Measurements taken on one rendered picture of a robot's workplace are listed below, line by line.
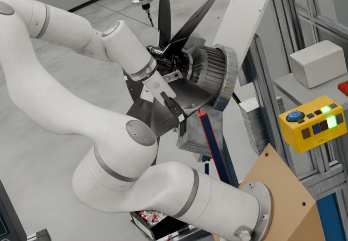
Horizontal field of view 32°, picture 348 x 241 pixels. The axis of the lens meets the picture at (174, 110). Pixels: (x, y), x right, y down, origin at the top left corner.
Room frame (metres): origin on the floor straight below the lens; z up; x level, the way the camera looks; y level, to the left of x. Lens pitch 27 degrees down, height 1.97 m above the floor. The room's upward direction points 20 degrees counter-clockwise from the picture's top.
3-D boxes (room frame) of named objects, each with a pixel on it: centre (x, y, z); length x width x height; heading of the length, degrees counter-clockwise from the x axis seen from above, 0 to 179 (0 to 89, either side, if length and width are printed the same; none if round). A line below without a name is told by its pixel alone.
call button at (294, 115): (1.48, -0.32, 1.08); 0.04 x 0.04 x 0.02
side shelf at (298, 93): (1.99, -0.56, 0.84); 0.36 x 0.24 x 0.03; 7
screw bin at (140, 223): (1.59, 0.12, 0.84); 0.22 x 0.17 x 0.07; 113
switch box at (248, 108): (2.07, -0.33, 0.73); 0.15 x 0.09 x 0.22; 97
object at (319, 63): (2.07, -0.58, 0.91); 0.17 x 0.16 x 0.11; 97
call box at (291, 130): (1.49, -0.37, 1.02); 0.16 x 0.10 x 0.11; 97
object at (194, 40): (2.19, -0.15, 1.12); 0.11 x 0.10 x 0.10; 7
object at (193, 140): (1.76, -0.06, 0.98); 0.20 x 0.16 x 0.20; 97
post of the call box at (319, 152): (1.49, -0.37, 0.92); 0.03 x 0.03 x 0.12; 7
